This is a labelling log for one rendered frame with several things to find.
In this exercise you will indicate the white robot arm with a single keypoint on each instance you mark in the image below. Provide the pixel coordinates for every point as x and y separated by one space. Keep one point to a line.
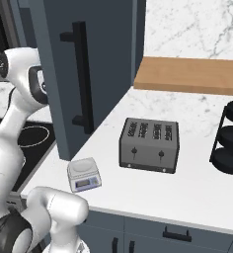
10 154

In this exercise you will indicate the grey digital scale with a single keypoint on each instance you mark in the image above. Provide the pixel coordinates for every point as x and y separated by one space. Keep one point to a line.
83 173

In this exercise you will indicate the blue-grey cabinet door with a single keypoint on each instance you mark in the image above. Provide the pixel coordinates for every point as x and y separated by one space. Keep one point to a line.
112 66

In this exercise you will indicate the grey four-slot toaster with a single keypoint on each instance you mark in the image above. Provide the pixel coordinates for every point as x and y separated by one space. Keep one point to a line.
149 146

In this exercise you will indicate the black hob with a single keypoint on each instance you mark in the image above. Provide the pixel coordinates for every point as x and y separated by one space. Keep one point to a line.
36 145

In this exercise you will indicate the blue-grey drawer front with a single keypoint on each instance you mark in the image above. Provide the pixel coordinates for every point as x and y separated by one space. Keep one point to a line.
144 229
103 220

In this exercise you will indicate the black tiered stand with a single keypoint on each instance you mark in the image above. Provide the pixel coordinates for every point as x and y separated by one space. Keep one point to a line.
229 154

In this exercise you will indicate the blue-grey cupboard door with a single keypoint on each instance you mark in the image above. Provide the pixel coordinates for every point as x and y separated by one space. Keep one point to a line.
154 247
97 242

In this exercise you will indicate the wooden wall shelf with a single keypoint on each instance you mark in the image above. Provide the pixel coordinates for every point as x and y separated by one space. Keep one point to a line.
191 75

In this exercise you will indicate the blue-grey wall cabinet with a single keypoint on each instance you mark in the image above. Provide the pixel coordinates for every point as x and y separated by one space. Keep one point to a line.
23 23

